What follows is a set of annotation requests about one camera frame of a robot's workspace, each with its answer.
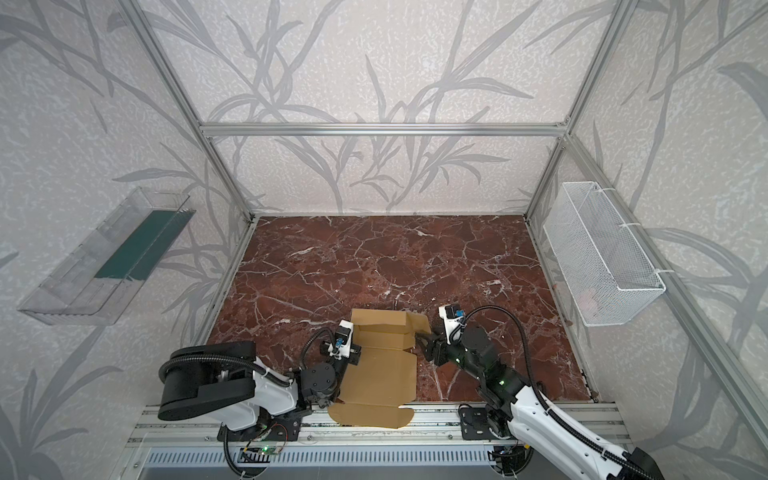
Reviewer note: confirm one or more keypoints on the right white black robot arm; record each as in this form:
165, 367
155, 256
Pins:
517, 408

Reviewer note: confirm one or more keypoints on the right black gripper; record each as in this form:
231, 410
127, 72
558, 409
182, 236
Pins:
438, 345

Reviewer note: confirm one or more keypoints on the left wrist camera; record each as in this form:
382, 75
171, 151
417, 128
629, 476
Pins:
341, 346

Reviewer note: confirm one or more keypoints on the brown cardboard box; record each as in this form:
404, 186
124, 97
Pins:
374, 392

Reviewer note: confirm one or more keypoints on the white wire mesh basket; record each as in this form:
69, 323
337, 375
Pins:
606, 271

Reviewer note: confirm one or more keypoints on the clear acrylic wall tray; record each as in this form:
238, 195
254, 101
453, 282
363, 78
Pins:
97, 281

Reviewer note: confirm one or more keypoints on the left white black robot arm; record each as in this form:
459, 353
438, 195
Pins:
230, 383

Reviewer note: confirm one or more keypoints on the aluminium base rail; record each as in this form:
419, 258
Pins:
432, 424

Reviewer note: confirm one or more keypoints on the small green lit circuit board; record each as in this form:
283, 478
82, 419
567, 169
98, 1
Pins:
251, 454

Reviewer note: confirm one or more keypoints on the aluminium frame structure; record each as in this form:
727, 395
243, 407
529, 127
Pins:
740, 389

